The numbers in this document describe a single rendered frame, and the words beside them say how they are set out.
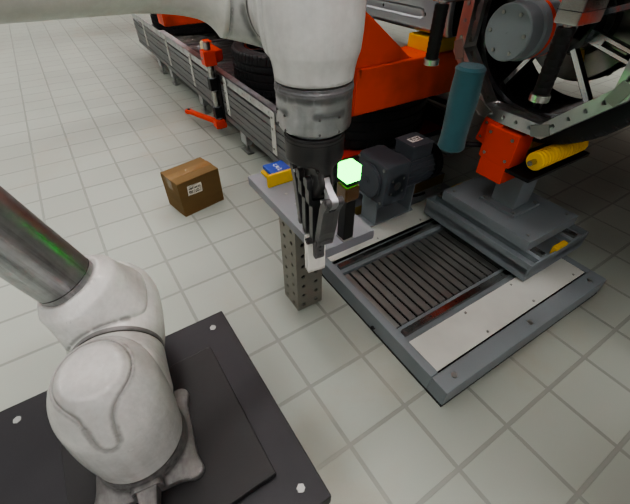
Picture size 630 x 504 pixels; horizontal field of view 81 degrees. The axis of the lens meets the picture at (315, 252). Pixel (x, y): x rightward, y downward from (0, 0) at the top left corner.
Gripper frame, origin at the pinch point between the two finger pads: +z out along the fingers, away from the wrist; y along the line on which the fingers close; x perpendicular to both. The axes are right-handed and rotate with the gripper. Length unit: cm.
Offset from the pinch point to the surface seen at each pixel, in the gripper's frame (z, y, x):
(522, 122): 5, -33, 83
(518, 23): -21, -33, 69
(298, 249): 37, -41, 13
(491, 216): 44, -36, 89
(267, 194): 21, -51, 8
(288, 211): 21.0, -40.7, 10.2
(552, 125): 4, -25, 86
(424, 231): 59, -54, 76
